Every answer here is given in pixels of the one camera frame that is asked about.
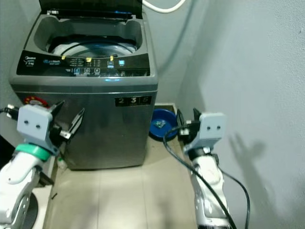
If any grey top-loading washing machine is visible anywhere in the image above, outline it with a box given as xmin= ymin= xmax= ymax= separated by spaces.
xmin=10 ymin=0 xmax=159 ymax=171

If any blue plastic basin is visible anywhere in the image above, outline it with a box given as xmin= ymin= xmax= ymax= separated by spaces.
xmin=149 ymin=108 xmax=179 ymax=141

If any red round sticker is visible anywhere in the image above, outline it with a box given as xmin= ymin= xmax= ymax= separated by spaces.
xmin=24 ymin=95 xmax=48 ymax=108

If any black number label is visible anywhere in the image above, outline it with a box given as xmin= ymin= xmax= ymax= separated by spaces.
xmin=114 ymin=95 xmax=153 ymax=107

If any black floor fan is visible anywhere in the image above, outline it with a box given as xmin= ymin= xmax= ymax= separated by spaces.
xmin=23 ymin=193 xmax=40 ymax=229

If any dark washer lid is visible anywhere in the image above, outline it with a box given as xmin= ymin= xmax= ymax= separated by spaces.
xmin=39 ymin=0 xmax=143 ymax=21

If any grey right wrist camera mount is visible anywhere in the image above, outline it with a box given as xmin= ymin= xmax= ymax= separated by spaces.
xmin=193 ymin=112 xmax=226 ymax=150

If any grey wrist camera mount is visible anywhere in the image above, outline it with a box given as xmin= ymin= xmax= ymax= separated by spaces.
xmin=16 ymin=104 xmax=54 ymax=151
xmin=193 ymin=112 xmax=226 ymax=150

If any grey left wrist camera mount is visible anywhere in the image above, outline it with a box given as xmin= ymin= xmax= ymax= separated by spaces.
xmin=16 ymin=104 xmax=54 ymax=151

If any white water hose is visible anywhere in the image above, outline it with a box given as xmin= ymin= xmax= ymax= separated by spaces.
xmin=142 ymin=0 xmax=187 ymax=13

